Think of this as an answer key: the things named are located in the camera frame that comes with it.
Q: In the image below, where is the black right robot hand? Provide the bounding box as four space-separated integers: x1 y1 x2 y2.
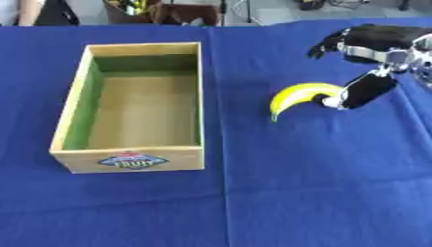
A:
305 23 432 111

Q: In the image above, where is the tan cardboard box green inside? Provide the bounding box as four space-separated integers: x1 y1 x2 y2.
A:
48 41 206 175

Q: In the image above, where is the dark bag on floor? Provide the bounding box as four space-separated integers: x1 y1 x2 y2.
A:
293 0 328 12

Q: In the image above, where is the yellow toy banana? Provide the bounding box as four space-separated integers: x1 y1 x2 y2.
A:
268 82 346 124

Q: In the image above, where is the black tripod pole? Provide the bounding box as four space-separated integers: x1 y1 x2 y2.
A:
217 0 229 27

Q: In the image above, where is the brown bag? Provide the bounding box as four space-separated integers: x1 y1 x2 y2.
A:
147 3 222 27

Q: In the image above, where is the brown basket with items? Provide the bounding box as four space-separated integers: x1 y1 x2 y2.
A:
101 0 164 25

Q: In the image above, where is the person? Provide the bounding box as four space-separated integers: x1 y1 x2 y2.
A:
0 0 81 27

